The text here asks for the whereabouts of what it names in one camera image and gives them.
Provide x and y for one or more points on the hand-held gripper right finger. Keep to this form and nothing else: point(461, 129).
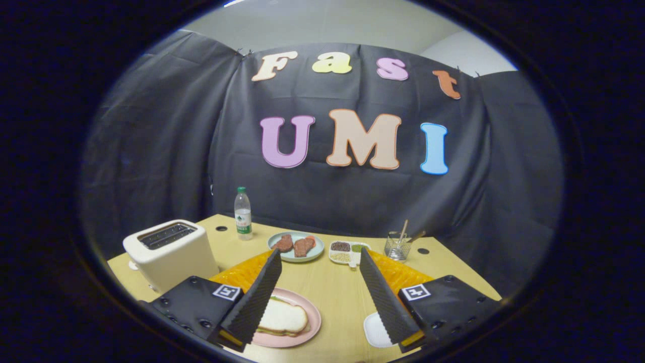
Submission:
point(388, 302)

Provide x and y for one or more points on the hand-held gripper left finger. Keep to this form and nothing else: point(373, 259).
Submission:
point(252, 307)

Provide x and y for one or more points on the white bread slice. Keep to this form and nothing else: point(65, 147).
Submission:
point(284, 315)

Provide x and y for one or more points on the green lettuce leaf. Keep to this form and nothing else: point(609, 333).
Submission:
point(282, 333)

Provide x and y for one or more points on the white square plate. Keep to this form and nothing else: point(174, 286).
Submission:
point(375, 330)

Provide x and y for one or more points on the white divided seed dish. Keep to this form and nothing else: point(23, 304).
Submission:
point(347, 257)

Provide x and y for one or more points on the pink round plate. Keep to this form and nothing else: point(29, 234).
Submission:
point(312, 315)

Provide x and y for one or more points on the brown meat patty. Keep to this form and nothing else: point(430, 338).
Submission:
point(284, 243)
point(304, 246)

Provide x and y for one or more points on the wooden utensil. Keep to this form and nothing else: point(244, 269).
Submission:
point(418, 236)

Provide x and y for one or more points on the thin wooden stick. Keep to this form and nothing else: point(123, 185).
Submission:
point(403, 229)

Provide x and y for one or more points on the pale green plate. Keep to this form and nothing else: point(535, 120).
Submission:
point(315, 250)

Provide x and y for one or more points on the cream toaster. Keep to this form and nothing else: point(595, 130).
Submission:
point(176, 257)

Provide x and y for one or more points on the clear plastic water bottle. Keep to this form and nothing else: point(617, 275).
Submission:
point(243, 217)

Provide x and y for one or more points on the black backdrop cloth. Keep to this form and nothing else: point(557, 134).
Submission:
point(352, 196)

